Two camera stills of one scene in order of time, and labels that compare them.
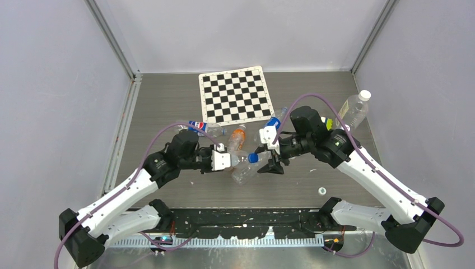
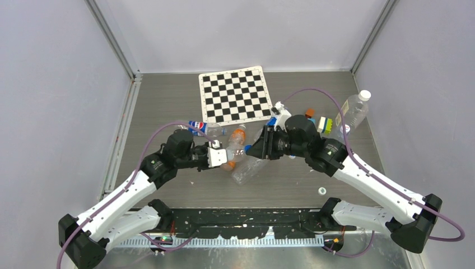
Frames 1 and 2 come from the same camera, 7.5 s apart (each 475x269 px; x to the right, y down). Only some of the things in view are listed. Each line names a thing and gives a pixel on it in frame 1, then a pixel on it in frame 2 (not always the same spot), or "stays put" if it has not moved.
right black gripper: x=273 y=166 -> x=264 y=147
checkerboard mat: x=235 y=96 stays put
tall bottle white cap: x=354 y=110 stays put
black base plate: x=251 y=222 stays put
